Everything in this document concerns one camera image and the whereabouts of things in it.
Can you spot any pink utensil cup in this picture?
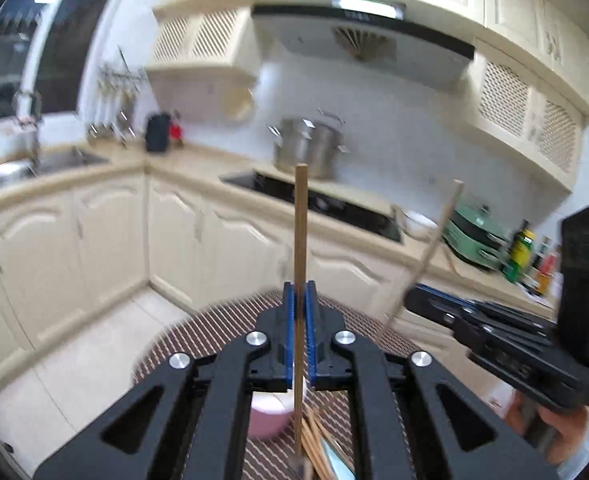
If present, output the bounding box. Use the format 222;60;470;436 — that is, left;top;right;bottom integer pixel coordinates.
248;390;295;440

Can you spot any teal sheathed kitchen knife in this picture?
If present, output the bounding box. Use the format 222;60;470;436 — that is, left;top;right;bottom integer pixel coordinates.
322;438;355;480

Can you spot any wooden chopstick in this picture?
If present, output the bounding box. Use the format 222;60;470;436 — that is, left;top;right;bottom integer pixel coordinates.
375;179;464;344
293;164;309;460

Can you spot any steel kitchen sink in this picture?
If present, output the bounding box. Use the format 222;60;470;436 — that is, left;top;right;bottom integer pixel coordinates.
0;148;109;190

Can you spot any kitchen window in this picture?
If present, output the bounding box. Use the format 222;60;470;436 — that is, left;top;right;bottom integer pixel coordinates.
0;0;107;119

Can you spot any person's right hand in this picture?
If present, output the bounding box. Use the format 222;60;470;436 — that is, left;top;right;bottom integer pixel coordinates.
504;391;589;466

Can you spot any brown polka dot tablecloth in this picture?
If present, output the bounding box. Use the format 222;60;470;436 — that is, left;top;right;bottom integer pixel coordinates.
132;289;421;480

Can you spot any dark oil bottle yellow label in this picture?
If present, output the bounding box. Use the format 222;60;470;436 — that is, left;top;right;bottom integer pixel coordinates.
504;220;534;283

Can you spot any black gas stove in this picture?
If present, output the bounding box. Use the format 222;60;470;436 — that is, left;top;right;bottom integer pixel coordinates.
220;171;403;244

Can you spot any green electric appliance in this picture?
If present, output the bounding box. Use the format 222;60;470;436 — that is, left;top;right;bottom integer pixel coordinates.
443;202;508;272

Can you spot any stainless steel stock pot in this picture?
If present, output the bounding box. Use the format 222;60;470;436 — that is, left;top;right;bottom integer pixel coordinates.
266;108;349;181

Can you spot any red small container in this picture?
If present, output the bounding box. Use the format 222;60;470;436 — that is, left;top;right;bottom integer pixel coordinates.
168;110;184;148

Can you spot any black electric kettle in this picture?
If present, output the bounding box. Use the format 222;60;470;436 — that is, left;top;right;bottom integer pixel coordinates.
145;113;172;153

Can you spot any hanging utensil rack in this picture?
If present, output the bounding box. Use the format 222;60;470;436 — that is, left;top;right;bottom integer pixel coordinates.
86;46;147;148

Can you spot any range hood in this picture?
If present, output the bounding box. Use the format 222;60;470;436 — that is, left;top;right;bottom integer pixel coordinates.
251;3;476;90

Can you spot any chrome faucet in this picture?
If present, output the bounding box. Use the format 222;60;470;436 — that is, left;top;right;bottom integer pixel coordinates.
12;90;43;169

